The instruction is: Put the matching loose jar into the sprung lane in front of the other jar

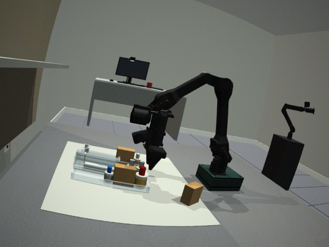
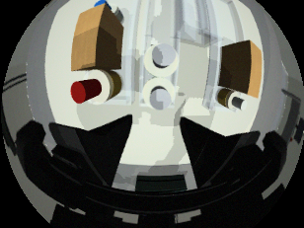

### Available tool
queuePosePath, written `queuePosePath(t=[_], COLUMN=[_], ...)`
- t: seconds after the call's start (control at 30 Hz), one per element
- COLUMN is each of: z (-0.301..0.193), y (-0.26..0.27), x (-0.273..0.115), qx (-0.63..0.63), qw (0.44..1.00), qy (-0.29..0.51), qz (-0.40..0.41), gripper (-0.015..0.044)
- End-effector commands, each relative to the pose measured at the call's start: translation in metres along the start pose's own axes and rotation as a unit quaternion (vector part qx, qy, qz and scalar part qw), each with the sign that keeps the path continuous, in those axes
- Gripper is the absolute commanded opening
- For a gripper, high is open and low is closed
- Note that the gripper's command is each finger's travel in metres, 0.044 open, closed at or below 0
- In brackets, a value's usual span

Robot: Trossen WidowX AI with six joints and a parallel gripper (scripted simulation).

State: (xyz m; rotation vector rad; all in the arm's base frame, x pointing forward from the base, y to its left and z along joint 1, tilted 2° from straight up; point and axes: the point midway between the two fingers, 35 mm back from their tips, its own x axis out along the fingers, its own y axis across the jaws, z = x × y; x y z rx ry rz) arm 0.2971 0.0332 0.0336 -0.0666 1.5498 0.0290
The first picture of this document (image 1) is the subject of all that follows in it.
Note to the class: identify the white jar with blue lid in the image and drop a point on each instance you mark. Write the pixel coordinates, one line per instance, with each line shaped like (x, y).
(108, 174)

